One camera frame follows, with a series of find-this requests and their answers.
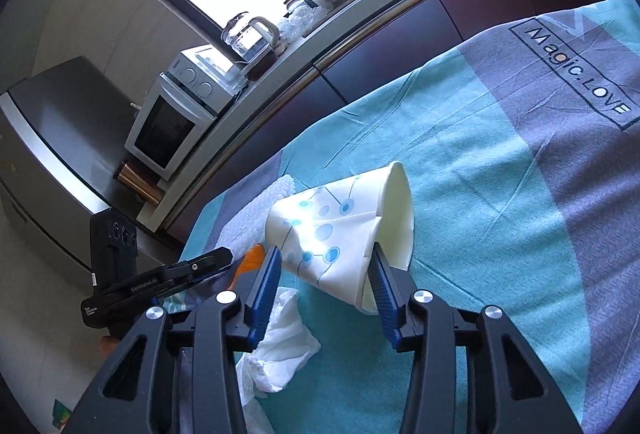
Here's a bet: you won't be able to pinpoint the white microwave oven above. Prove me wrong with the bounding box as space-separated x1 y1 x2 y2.
124 45 246 181

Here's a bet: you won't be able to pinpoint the teal grey printed tablecloth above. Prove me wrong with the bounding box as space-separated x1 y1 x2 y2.
175 0 640 434

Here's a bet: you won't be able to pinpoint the white crumpled tissue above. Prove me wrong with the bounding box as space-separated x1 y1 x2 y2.
235 286 322 434

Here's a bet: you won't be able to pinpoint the copper bottle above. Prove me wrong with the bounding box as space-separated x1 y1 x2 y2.
116 160 166 207

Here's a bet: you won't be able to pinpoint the dark red kitchen cabinets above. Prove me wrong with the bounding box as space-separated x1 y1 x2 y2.
135 0 631 245

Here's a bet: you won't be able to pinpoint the glass electric kettle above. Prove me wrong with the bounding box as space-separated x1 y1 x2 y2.
221 11 288 80

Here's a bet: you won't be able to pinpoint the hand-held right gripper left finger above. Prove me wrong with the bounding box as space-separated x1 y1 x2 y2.
70 245 283 434

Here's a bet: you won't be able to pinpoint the clear plastic bag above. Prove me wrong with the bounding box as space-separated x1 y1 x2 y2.
277 0 326 37

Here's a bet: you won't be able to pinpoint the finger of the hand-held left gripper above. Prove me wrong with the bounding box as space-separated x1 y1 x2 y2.
170 248 234 287

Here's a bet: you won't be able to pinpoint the orange peel piece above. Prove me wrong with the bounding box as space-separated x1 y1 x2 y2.
230 244 266 295

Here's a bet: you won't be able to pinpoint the white foam fruit net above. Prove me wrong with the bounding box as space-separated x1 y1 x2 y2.
215 173 296 260

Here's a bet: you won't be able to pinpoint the white paper cup blue print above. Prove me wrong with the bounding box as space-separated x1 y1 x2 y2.
265 161 416 317

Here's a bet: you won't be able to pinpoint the grey refrigerator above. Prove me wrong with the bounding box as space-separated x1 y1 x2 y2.
0 56 183 285

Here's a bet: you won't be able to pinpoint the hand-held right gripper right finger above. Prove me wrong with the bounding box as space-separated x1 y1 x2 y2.
369 241 583 434

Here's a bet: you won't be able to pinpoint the green packet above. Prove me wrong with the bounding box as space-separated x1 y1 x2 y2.
50 401 76 432

